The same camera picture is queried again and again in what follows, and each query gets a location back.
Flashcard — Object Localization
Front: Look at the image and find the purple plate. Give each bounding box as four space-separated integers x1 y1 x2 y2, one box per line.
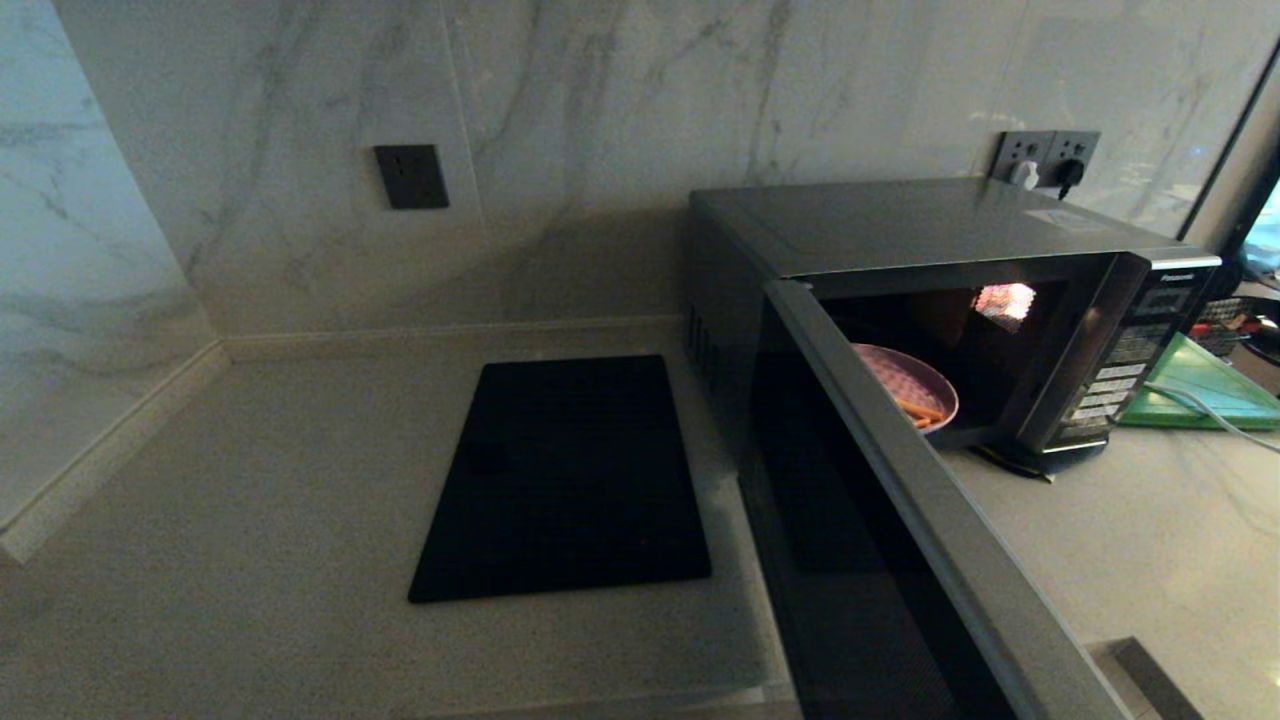
852 343 960 434

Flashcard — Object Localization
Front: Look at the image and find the dark glass microwave door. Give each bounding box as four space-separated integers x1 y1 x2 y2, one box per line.
738 278 1133 720

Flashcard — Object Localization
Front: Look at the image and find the black induction cooktop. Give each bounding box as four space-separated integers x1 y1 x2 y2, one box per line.
407 354 714 605

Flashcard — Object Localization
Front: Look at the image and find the green cutting board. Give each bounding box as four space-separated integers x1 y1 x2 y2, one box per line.
1118 330 1280 431

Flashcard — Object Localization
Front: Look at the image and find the dark single wall socket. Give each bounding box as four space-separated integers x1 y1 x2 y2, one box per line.
374 144 450 211

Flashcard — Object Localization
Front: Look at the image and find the white power cable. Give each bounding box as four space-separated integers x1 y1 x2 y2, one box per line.
1145 382 1280 454

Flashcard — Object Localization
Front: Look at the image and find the black wire basket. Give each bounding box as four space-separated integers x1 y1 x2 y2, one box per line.
1192 295 1280 363

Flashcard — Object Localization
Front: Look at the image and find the black window frame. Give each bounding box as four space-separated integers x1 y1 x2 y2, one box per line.
1185 170 1280 326

